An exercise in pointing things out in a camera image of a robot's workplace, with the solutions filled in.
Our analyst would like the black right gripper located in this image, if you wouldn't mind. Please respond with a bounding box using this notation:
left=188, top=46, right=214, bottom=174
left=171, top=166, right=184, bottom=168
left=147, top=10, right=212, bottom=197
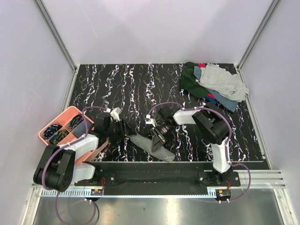
left=150, top=122, right=176, bottom=153

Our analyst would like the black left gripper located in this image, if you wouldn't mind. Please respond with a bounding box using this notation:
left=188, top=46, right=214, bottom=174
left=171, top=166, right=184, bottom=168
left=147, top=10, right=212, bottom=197
left=105, top=118, right=136, bottom=140

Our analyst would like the grey cloth napkin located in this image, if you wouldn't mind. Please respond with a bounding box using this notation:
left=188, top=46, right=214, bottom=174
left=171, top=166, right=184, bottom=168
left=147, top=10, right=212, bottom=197
left=129, top=134, right=175, bottom=162

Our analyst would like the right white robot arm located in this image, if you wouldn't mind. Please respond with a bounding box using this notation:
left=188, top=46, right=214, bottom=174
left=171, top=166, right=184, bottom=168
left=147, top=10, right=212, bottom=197
left=145, top=103, right=233, bottom=186

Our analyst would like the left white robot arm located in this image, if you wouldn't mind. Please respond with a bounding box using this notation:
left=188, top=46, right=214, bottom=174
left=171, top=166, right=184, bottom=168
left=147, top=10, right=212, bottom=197
left=33, top=106, right=136, bottom=192

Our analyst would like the grey blue folded cloth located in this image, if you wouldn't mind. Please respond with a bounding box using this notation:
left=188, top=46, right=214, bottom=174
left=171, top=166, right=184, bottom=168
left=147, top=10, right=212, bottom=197
left=73, top=122, right=86, bottom=138

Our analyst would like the pink compartment tray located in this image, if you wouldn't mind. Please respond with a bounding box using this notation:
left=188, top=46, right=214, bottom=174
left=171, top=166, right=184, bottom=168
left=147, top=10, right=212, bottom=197
left=38, top=106, right=109, bottom=165

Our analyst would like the dark green garment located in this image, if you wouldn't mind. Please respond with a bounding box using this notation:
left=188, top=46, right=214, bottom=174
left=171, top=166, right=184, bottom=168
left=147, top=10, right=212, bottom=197
left=180, top=62, right=209, bottom=98

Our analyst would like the blue patterned rolled sock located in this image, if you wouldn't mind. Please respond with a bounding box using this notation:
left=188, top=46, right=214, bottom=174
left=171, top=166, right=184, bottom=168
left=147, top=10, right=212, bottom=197
left=43, top=124, right=62, bottom=140

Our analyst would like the blue garment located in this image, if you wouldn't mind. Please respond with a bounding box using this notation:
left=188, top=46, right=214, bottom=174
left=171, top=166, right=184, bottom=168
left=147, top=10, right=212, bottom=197
left=194, top=66, right=238, bottom=112

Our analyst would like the light grey shirt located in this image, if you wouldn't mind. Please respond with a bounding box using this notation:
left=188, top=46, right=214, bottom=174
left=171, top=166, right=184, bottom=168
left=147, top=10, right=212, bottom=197
left=200, top=64, right=249, bottom=102

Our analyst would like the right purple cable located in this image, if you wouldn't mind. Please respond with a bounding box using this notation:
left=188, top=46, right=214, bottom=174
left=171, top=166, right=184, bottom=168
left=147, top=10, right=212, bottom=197
left=149, top=102, right=252, bottom=203

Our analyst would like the purple cable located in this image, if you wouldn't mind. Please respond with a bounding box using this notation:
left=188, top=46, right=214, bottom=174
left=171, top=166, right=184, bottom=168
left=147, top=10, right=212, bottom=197
left=42, top=105, right=112, bottom=225
left=149, top=102, right=252, bottom=203

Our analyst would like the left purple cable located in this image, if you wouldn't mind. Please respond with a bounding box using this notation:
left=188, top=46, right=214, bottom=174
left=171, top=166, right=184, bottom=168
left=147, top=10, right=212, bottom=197
left=42, top=105, right=112, bottom=225

